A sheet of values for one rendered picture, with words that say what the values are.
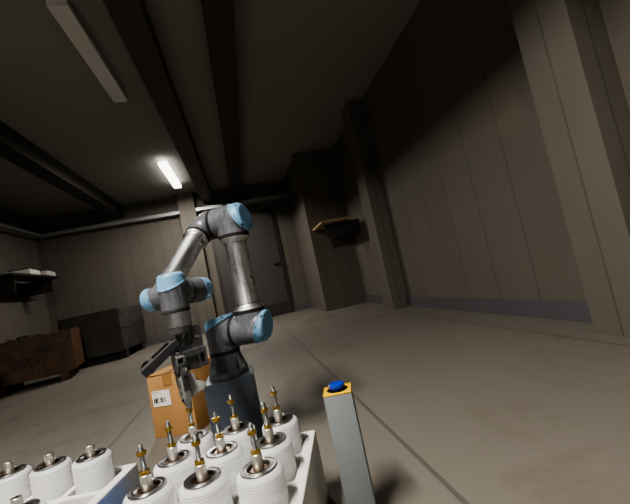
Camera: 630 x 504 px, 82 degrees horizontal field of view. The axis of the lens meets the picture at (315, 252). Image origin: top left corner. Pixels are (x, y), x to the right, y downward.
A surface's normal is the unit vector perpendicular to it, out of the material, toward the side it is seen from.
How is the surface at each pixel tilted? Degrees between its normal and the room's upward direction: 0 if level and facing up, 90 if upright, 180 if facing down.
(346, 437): 90
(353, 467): 90
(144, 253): 90
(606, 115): 90
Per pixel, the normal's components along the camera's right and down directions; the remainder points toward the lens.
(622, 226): -0.96, 0.19
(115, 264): 0.18, -0.11
